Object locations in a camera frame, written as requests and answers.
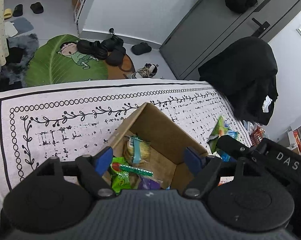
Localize green twisted stick snack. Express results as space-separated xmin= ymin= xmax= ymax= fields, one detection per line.
xmin=111 ymin=163 xmax=153 ymax=177

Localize green snack packet with tomato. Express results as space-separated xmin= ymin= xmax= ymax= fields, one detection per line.
xmin=110 ymin=157 xmax=131 ymax=194

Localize blue snack packet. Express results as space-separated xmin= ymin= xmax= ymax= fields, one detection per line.
xmin=219 ymin=151 xmax=236 ymax=163

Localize brown cardboard box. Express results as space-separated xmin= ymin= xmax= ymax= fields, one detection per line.
xmin=108 ymin=103 xmax=208 ymax=193

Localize clear packet round crackers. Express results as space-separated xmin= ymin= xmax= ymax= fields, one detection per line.
xmin=123 ymin=135 xmax=151 ymax=167

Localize green blue ring-snack packet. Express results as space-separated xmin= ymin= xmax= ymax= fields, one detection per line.
xmin=207 ymin=116 xmax=239 ymax=153

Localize purple wafer pack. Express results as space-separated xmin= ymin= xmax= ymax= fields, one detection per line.
xmin=137 ymin=176 xmax=162 ymax=190

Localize cluttered white desk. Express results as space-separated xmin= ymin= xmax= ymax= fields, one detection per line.
xmin=278 ymin=120 xmax=301 ymax=155

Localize red plastic basket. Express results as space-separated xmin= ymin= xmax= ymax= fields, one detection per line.
xmin=250 ymin=126 xmax=265 ymax=146

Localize white black patterned blanket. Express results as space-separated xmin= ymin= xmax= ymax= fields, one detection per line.
xmin=0 ymin=79 xmax=251 ymax=211

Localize grey white sneaker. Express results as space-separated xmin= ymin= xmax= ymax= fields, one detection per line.
xmin=131 ymin=63 xmax=159 ymax=79

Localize black clothes pile on chair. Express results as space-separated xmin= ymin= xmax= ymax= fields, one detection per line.
xmin=198 ymin=36 xmax=278 ymax=126

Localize green leaf cartoon rug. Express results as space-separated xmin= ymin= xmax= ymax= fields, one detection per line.
xmin=24 ymin=34 xmax=135 ymax=87

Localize black shoes pile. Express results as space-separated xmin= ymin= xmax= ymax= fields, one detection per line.
xmin=77 ymin=35 xmax=126 ymax=67

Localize black slipper by door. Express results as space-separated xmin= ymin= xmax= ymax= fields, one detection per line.
xmin=131 ymin=42 xmax=152 ymax=55

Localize grey door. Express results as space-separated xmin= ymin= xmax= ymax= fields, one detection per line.
xmin=160 ymin=0 xmax=301 ymax=80

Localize grey fluffy rug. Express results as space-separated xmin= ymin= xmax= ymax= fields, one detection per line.
xmin=0 ymin=33 xmax=39 ymax=92

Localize black door handle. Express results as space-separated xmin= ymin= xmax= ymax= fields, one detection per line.
xmin=251 ymin=18 xmax=270 ymax=38

